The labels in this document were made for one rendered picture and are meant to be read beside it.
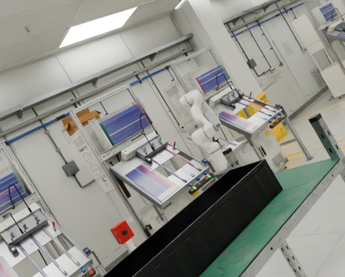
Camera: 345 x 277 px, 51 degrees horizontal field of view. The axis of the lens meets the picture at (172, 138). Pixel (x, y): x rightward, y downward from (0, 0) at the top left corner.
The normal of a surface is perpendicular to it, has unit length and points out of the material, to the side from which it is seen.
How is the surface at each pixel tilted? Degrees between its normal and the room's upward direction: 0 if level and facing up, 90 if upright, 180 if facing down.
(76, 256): 46
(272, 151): 90
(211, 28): 90
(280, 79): 90
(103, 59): 90
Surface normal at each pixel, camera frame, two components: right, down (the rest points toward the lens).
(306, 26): -0.68, 0.44
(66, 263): 0.03, -0.79
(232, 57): 0.52, -0.27
